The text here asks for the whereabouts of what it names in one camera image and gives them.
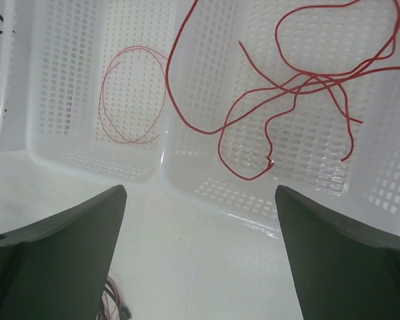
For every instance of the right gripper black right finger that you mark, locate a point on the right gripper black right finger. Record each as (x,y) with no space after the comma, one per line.
(342,268)

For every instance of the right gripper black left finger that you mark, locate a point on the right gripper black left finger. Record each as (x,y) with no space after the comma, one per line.
(57,267)

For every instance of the right white perforated basket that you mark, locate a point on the right white perforated basket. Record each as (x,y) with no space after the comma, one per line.
(304,94)

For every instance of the white perforated basket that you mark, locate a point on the white perforated basket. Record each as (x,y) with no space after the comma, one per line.
(97,91)
(304,94)

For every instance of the middle white perforated basket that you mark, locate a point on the middle white perforated basket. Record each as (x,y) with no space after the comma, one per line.
(97,91)

